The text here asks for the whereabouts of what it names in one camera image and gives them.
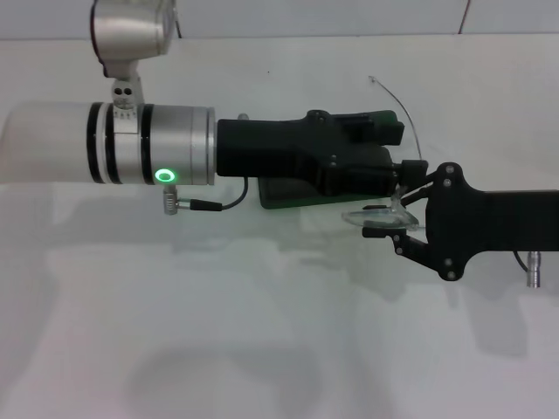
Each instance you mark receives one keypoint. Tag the clear white glasses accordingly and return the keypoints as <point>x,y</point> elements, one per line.
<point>380,218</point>

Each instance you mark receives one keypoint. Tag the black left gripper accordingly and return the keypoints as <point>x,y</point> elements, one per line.
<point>271,148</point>

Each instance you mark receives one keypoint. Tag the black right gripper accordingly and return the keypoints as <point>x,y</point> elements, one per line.
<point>480,222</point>

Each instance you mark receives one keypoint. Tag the green glasses case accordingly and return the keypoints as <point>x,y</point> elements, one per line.
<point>288,192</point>

